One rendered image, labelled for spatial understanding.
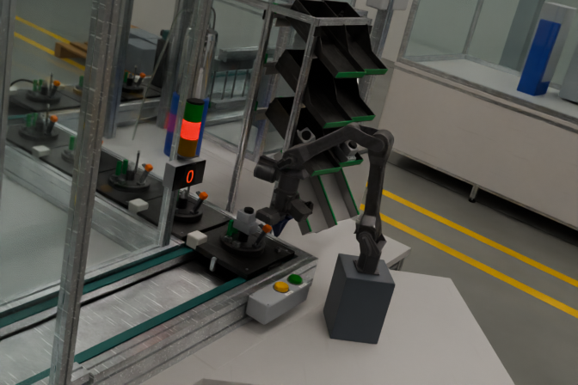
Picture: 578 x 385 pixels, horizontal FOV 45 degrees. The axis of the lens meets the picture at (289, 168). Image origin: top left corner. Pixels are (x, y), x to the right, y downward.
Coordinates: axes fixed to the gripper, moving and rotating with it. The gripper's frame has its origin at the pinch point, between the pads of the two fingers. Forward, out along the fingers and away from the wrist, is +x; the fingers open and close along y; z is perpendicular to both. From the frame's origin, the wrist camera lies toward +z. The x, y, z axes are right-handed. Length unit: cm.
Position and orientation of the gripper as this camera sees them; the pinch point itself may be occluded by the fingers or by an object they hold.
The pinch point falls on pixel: (279, 225)
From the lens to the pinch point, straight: 204.9
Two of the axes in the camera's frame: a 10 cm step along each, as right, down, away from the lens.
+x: -2.1, 9.1, 3.5
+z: 8.0, 3.7, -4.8
